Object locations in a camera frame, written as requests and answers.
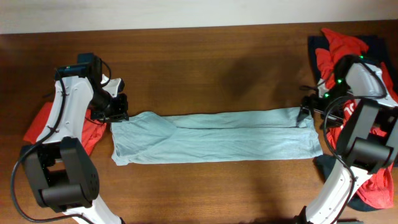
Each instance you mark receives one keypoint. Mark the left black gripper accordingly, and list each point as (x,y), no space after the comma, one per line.
(118,115)

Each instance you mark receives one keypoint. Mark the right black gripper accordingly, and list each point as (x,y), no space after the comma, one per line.
(311,99)

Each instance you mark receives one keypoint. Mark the light grey t-shirt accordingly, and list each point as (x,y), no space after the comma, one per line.
(149,138)

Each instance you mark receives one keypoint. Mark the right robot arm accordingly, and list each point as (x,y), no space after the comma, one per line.
(360,102)

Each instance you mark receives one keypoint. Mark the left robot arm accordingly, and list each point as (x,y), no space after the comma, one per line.
(59,171)

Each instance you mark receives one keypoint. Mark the folded red cloth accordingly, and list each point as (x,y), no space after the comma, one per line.
(91,133)

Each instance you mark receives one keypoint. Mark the red printed t-shirt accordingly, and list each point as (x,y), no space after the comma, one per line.
(377,192)

